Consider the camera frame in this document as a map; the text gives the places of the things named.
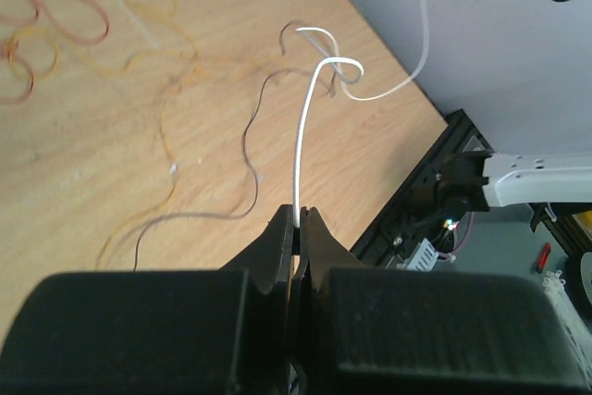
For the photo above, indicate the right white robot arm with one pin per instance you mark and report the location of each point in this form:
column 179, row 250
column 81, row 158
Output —
column 527, row 177

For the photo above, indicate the bundle of white zip ties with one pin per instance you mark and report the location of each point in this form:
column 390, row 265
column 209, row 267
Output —
column 578, row 334

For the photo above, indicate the red handled tool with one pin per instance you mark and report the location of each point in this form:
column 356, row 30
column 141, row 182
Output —
column 543, row 258

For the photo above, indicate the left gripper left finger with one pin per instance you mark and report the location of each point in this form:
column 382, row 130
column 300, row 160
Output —
column 267, row 258

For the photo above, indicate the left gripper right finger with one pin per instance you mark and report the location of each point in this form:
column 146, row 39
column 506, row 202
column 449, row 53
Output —
column 325, row 263

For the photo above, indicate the light blue cable duct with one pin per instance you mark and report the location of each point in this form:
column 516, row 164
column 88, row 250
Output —
column 422, row 259

